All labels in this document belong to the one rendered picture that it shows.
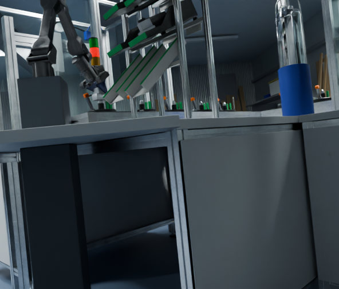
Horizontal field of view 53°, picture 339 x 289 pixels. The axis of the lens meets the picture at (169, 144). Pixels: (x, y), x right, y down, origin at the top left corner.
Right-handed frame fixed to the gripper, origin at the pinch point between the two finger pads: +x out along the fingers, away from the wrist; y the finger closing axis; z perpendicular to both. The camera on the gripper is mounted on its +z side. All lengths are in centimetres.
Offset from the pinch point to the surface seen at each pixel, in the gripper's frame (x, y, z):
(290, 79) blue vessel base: 47, -62, 54
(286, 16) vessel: 23, -63, 74
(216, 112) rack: 27, -54, 3
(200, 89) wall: 311, 478, 595
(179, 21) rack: -11, -54, 11
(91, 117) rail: 2.1, -16.7, -23.5
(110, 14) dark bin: -25.5, -26.0, 8.7
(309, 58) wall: 275, 139, 542
